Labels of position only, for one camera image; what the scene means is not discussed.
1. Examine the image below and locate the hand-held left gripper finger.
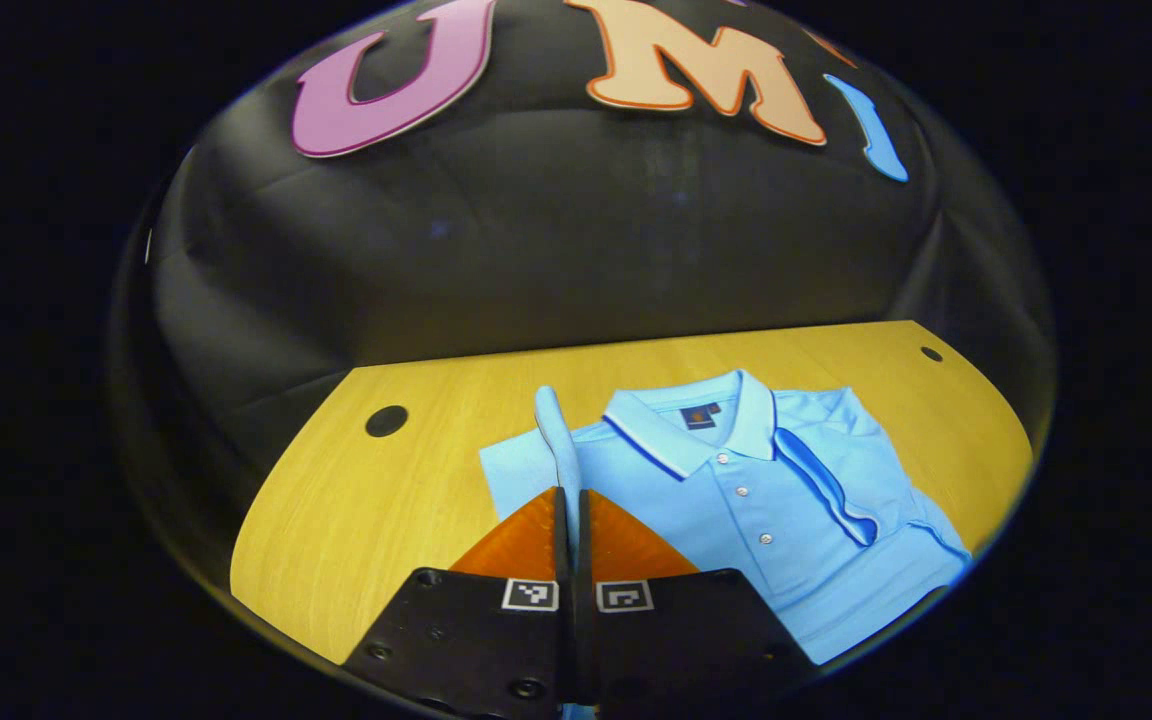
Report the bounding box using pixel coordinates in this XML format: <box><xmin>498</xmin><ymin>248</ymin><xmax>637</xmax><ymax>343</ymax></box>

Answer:
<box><xmin>341</xmin><ymin>486</ymin><xmax>577</xmax><ymax>720</ymax></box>
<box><xmin>576</xmin><ymin>488</ymin><xmax>819</xmax><ymax>719</ymax></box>

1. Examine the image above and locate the black backdrop cloth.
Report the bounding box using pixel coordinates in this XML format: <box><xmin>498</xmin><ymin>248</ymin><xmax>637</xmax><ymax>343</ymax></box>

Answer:
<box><xmin>111</xmin><ymin>0</ymin><xmax>1057</xmax><ymax>561</ymax></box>

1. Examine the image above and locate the light blue polo T-shirt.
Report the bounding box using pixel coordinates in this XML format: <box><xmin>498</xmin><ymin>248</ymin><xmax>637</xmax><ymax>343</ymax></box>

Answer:
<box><xmin>479</xmin><ymin>370</ymin><xmax>974</xmax><ymax>720</ymax></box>

